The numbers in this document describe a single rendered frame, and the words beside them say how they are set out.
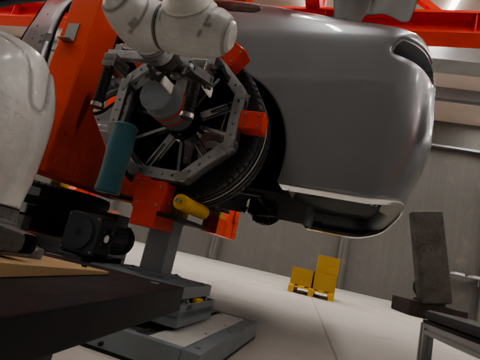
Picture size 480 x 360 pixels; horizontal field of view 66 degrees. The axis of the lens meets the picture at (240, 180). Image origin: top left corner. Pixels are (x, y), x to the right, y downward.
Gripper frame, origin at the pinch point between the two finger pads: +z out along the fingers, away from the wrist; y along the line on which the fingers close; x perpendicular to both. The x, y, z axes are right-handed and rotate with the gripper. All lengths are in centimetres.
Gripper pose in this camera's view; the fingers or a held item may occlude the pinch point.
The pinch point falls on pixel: (189, 89)
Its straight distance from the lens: 119.5
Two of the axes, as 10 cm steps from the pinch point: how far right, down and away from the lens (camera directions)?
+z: 2.5, 2.5, 9.4
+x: 2.2, -9.6, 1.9
